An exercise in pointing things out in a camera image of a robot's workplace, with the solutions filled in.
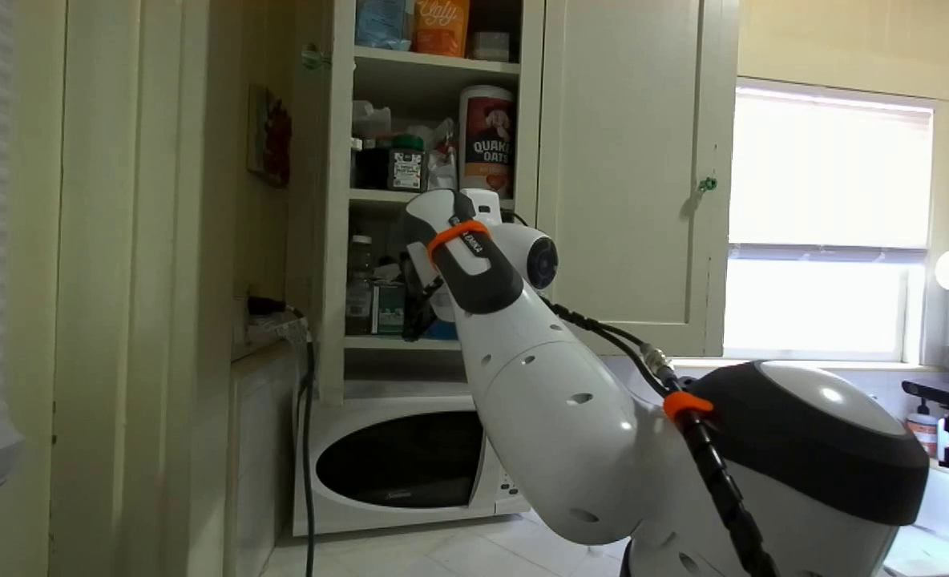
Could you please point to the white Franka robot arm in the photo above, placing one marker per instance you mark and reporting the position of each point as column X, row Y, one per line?
column 559, row 427

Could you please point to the cream cabinet door with knob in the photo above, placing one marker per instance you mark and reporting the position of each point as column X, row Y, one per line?
column 622, row 139

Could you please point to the pale bottle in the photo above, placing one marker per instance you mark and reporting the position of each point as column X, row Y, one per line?
column 390, row 298

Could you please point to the clear glass jar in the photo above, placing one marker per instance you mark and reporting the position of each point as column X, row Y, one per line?
column 359, row 288

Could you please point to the white food bag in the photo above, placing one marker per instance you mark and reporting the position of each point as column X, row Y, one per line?
column 440, row 161

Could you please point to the jar with green lid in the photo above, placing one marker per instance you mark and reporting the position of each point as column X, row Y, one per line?
column 406, row 163

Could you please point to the oatmeal canister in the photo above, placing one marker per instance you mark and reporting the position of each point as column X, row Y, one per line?
column 484, row 139

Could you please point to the dark jar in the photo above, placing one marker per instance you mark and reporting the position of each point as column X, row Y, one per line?
column 371, row 166

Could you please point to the white microwave oven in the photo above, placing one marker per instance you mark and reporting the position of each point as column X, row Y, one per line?
column 390, row 469

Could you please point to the small dark box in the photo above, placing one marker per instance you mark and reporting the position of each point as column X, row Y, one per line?
column 491, row 47

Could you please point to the orange food box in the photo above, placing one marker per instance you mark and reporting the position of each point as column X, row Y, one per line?
column 440, row 27

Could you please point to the blue food box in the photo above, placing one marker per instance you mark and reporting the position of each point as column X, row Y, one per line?
column 382, row 19

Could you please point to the cream wall cabinet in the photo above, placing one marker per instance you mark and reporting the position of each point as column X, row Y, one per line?
column 331, row 211

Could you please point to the dark wall hanging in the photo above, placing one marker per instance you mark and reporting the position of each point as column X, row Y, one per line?
column 270, row 139

